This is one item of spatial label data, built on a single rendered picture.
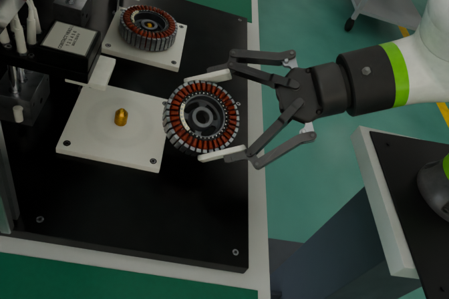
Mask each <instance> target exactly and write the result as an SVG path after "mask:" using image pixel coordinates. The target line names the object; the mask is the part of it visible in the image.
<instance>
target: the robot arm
mask: <svg viewBox="0 0 449 299"><path fill-rule="evenodd" d="M229 54H230V55H229V60H228V62H227V63H224V64H221V65H215V66H212V67H209V68H208V69H206V70H207V73H205V74H202V75H197V76H193V77H188V78H184V83H186V82H187V83H188V82H189V81H193V82H194V80H199V82H200V80H203V81H205V83H206V82H207V81H209V82H211V84H212V83H218V82H221V81H226V80H230V79H232V75H233V74H234V75H238V76H239V77H243V78H245V79H249V80H251V81H255V82H257V83H261V84H263V85H267V86H269V87H271V88H273V89H275V92H276V96H277V99H278V101H279V110H280V113H282V114H281V115H280V116H279V117H278V119H277V120H276V121H275V122H274V123H273V124H272V125H271V126H270V127H269V128H268V129H267V130H266V131H265V132H264V133H263V134H262V135H261V136H260V137H259V138H258V139H257V140H256V141H255V142H254V143H253V144H252V145H251V146H250V147H249V148H248V149H247V148H246V146H245V145H244V144H243V145H238V146H235V147H230V148H227V149H222V150H218V151H215V152H210V153H207V154H202V155H198V156H197V158H198V161H200V162H202V163H204V162H209V161H212V160H217V159H221V158H224V162H225V163H227V164H231V163H235V162H240V161H243V160H249V161H250V162H251V163H252V165H253V167H254V168H255V169H256V170H260V169H262V168H263V167H265V166H267V165H268V164H270V163H271V162H273V161H275V160H277V159H278V158H280V157H281V156H283V155H285V154H286V153H288V152H290V151H291V150H293V149H295V148H296V147H298V146H299V145H302V144H306V143H311V142H314V141H315V139H316V137H317V134H316V133H315V132H314V129H313V124H312V122H313V121H314V120H316V119H318V118H322V117H327V116H330V115H336V114H340V113H344V112H345V110H346V112H347V113H348V114H349V115H350V116H352V117H354V116H358V115H363V114H367V113H373V112H376V111H381V110H385V109H391V108H395V107H400V106H404V105H410V104H415V103H434V102H436V103H440V102H449V0H428V1H427V4H426V8H425V10H424V14H423V16H422V19H421V21H420V24H419V26H418V28H417V29H416V31H415V33H414V34H412V35H409V36H407V37H404V38H401V39H398V40H395V41H391V42H387V43H382V44H379V45H374V46H371V47H365V48H362V49H357V50H354V51H348V52H345V53H340V54H339V55H338V56H337V59H336V62H335V63H334V62H329V63H324V64H321V65H316V66H313V67H308V68H300V67H298V65H297V60H296V51H295V50H293V49H291V50H288V51H283V52H280V53H279V52H270V51H253V50H244V49H231V50H230V51H229ZM240 63H250V64H259V65H274V66H281V65H282V66H283V67H285V68H289V69H290V71H289V73H288V74H287V75H286V76H285V77H283V76H280V75H277V74H274V73H267V72H265V71H261V70H259V69H255V68H253V67H249V66H247V65H243V64H240ZM292 120H295V121H298V122H299V123H302V124H305V127H304V128H302V129H300V131H299V134H298V135H296V136H294V137H292V138H291V139H289V140H287V141H286V142H284V143H282V144H281V145H279V146H277V147H276V148H274V149H272V150H271V151H269V152H268V153H266V154H265V155H263V156H261V157H259V158H258V157H257V154H258V153H259V152H260V151H261V150H262V149H263V148H264V147H265V146H266V145H267V144H268V143H269V142H270V141H271V140H272V139H273V138H274V137H275V136H276V135H277V134H278V133H279V132H280V131H281V130H282V129H283V128H284V127H286V126H287V125H288V124H289V123H290V122H291V121H292ZM417 185H418V189H419V191H420V193H421V195H422V197H423V199H424V200H425V202H426V203H427V204H428V205H429V206H430V207H431V208H432V209H433V210H434V211H435V212H436V213H437V214H438V215H439V216H440V217H441V218H443V219H444V220H446V221H447V222H449V153H448V155H447V156H446V157H444V158H442V159H441V160H438V161H435V162H429V163H427V164H426V165H424V166H423V167H422V168H421V169H420V171H419V172H418V175H417Z"/></svg>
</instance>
